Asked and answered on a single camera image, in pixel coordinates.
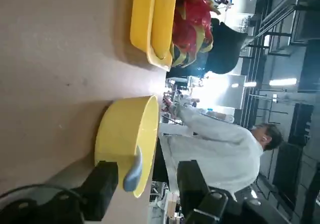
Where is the yellow bowl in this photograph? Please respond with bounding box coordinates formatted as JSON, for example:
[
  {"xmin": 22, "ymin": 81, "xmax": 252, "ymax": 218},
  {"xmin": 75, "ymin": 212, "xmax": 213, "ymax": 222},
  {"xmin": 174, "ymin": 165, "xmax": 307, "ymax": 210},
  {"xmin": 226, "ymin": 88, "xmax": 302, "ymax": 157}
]
[{"xmin": 94, "ymin": 94, "xmax": 160, "ymax": 199}]

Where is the yellow plastic tray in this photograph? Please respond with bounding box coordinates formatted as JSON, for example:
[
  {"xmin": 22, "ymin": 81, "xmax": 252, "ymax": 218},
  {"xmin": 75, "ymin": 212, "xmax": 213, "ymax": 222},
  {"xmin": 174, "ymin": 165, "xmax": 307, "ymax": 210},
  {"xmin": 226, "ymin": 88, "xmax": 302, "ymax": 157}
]
[{"xmin": 129, "ymin": 0, "xmax": 180, "ymax": 72}]

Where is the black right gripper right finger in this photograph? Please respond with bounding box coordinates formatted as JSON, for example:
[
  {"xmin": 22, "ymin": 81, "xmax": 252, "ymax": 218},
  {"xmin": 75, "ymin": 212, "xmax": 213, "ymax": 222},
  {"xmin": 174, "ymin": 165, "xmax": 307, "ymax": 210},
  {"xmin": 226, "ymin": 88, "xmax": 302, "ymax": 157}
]
[{"xmin": 176, "ymin": 160, "xmax": 288, "ymax": 224}]

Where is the light blue plastic spoon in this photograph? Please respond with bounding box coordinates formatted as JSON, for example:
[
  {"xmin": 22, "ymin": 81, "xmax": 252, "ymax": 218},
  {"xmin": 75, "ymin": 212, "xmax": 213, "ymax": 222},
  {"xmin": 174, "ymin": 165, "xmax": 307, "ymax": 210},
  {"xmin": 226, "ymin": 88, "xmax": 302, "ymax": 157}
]
[{"xmin": 124, "ymin": 145, "xmax": 143, "ymax": 192}]

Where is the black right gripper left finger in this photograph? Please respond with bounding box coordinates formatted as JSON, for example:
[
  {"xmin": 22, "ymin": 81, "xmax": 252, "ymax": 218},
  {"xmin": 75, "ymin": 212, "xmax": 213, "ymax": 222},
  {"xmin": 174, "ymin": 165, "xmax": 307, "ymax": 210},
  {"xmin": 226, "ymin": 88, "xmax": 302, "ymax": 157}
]
[{"xmin": 0, "ymin": 160, "xmax": 119, "ymax": 224}]

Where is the yellow banana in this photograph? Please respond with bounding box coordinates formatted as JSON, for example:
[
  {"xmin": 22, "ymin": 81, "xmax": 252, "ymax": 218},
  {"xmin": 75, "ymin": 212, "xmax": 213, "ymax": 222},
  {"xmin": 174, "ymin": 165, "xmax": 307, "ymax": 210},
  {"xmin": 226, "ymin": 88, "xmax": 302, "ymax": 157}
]
[{"xmin": 151, "ymin": 0, "xmax": 180, "ymax": 60}]

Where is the person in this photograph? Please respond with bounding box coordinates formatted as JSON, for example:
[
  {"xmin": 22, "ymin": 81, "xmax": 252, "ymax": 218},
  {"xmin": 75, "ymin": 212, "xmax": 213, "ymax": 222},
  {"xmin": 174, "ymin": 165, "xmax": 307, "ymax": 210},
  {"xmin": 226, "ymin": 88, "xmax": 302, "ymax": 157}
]
[{"xmin": 159, "ymin": 101, "xmax": 285, "ymax": 200}]

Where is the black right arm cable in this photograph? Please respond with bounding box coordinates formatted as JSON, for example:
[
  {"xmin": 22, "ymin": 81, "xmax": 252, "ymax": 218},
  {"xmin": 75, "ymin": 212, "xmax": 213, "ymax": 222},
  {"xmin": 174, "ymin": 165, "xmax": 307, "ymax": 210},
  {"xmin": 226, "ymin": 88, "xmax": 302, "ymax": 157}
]
[{"xmin": 0, "ymin": 183, "xmax": 87, "ymax": 215}]

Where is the red dragon fruit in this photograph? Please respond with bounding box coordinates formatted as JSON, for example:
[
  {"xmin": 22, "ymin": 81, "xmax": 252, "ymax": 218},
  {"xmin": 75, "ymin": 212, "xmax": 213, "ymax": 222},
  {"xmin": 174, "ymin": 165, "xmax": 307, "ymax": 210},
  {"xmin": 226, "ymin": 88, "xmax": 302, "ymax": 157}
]
[{"xmin": 169, "ymin": 0, "xmax": 215, "ymax": 69}]

